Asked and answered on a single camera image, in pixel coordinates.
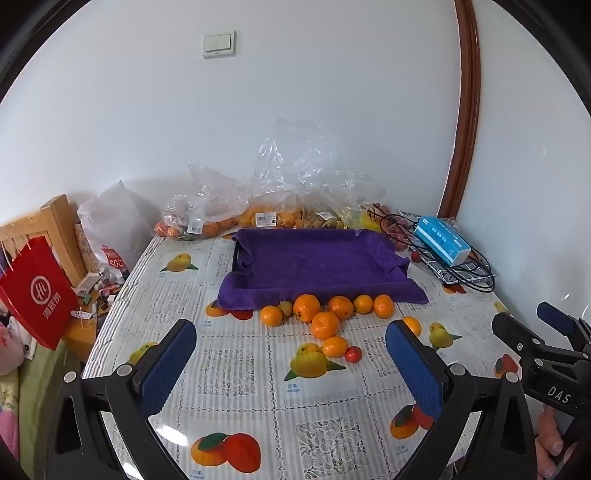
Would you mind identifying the yellow plastic packet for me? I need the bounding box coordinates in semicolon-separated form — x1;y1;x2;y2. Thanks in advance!
344;208;384;233

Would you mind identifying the wooden chair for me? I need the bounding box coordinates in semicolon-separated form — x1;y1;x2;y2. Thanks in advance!
0;194;100;361

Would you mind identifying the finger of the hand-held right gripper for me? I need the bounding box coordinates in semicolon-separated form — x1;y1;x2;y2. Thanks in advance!
492;313;548;365
537;301;591;352

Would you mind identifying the white plastic bag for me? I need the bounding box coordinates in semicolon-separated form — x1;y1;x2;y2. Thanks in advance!
76;180;155;282

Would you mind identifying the clear bag of mandarins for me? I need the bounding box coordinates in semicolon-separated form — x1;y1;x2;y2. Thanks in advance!
154;161;242;241

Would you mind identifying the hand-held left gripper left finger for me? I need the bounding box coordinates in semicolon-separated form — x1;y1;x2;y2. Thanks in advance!
45;318;198;480

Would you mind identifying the green bed sheet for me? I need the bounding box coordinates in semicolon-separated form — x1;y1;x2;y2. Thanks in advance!
17;344;86;480

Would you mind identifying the clear bag of longans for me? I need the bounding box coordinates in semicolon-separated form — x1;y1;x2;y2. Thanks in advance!
300;171;385;232

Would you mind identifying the floral paper box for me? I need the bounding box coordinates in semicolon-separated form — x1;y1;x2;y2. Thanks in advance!
74;224;101;274

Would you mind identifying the clear bag of small oranges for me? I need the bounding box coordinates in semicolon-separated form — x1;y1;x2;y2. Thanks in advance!
236;117;340;230

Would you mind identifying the person's right hand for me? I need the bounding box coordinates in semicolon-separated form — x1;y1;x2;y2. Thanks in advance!
536;406;571;479

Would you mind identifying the fruit print tablecloth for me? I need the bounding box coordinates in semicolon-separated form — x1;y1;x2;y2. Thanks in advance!
82;226;527;480

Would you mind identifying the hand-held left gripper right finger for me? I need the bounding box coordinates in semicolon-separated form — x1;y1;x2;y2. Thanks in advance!
385;318;539;480

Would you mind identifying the blue tissue box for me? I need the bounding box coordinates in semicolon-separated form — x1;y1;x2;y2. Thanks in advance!
412;216;472;267

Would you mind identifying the white light switch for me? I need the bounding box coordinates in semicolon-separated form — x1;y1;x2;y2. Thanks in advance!
202;30;238;59

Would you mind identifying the pink cloth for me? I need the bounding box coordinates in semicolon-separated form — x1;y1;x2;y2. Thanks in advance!
0;314;33;462

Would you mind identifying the black cable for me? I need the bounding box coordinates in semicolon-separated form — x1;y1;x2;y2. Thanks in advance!
368;203;498;294

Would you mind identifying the purple towel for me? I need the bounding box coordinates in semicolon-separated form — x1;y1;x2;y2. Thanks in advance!
217;227;429;311

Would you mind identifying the red paper bag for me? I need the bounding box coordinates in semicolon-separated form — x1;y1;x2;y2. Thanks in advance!
0;235;79;350

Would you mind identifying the clear bag of red fruit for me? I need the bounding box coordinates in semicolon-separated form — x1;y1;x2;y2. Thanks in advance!
372;203;419;252

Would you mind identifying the grey checked cloth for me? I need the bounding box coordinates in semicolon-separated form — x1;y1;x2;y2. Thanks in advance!
418;249;495;287

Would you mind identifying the brown wooden door frame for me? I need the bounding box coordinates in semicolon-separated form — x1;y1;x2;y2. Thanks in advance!
438;0;482;221

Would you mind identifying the pile of small packets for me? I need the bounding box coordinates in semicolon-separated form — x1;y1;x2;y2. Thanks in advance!
71;270;126;324

